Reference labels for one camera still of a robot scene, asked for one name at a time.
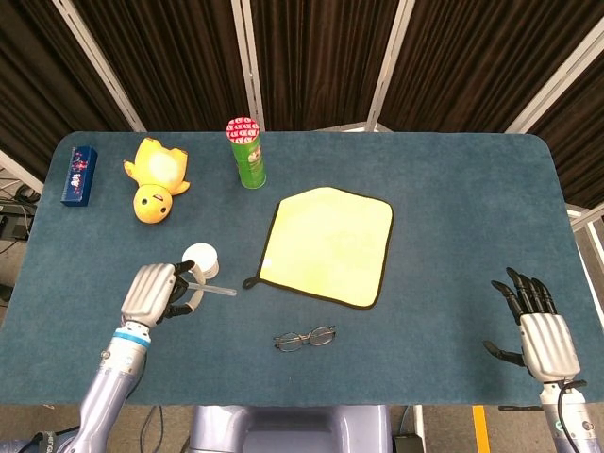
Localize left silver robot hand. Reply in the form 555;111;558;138
120;259;207;330

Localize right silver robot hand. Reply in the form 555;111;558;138
482;266;582;382

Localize yellow plush duck toy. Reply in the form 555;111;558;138
123;137;192;225

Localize dark blue rectangular box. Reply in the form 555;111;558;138
60;145;99;208

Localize blue table cloth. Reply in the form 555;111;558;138
0;130;604;408

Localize green cylindrical chips can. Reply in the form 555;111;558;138
226;116;268;191

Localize yellow towel with black trim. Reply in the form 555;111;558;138
242;186;394;311

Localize lavender robot torso base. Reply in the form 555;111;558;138
186;404;393;453

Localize white cup with handle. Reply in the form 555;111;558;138
181;242;221;281

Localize metal frame eyeglasses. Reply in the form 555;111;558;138
273;324;337;354

